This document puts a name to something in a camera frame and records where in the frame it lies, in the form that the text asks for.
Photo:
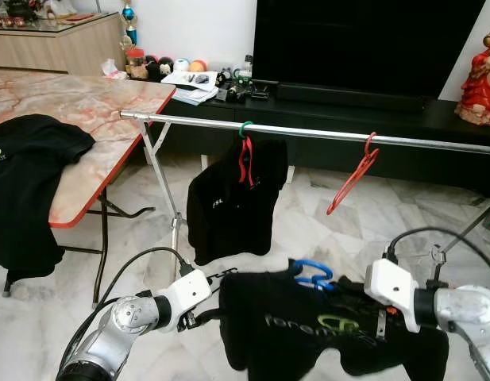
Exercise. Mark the blue plastic hanger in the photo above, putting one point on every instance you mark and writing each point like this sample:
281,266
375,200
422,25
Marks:
312,274

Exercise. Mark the black shirt grey green logo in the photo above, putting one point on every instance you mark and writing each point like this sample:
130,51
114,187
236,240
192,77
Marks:
292,333

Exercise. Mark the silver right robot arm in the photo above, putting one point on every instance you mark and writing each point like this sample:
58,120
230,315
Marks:
467,309

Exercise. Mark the red plastic hanger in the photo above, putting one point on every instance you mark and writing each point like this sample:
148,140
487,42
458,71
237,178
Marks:
352,178

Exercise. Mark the red hanger green hook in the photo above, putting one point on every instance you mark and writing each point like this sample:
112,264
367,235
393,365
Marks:
244,163

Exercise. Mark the black shirt white letters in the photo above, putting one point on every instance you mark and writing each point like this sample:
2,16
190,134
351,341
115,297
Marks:
229,214

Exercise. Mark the black television console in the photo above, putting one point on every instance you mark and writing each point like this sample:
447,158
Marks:
403,131

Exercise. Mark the silver metal clothes rack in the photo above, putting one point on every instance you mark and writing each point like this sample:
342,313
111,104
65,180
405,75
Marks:
308,132

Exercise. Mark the black shirt round yellow logo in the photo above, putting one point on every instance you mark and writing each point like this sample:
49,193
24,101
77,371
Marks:
30,182

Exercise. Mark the white paper stack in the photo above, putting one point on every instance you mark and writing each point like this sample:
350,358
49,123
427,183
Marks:
189,86

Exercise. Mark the black gadget cluster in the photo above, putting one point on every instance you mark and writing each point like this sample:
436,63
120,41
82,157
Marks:
244,89

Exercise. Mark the marble pattern folding table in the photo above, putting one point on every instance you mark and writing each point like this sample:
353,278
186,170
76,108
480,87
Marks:
86,103

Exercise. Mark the red gold Buddha statue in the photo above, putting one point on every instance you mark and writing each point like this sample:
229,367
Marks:
479,91

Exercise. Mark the orange ball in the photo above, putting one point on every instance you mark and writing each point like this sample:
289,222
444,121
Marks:
198,66

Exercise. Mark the black round plush toy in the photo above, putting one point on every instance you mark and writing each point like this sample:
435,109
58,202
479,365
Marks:
152,68
166,67

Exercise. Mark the white ball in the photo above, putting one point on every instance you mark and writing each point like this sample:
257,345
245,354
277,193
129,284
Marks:
182,64

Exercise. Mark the small clear bottle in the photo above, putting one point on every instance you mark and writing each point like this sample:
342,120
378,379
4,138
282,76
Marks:
246,67

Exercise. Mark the jar with red lid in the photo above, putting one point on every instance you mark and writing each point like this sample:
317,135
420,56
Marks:
136,63

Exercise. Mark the white crumpled tissue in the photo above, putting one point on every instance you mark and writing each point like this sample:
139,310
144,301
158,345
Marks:
113,70

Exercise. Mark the black flat television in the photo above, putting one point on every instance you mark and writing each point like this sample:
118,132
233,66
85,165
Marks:
364,40

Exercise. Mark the light wooden sideboard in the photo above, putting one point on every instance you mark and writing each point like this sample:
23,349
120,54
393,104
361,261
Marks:
54,51

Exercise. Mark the blue gold trophy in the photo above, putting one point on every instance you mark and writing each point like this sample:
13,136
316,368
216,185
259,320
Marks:
129,16

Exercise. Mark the red flat tray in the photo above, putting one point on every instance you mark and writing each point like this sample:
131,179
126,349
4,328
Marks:
79,16

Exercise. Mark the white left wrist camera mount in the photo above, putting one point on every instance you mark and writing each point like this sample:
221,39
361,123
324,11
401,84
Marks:
189,290

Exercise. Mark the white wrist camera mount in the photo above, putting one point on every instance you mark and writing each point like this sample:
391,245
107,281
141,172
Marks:
391,282
189,290

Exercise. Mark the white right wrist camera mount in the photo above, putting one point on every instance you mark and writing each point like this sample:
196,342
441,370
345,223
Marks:
391,282

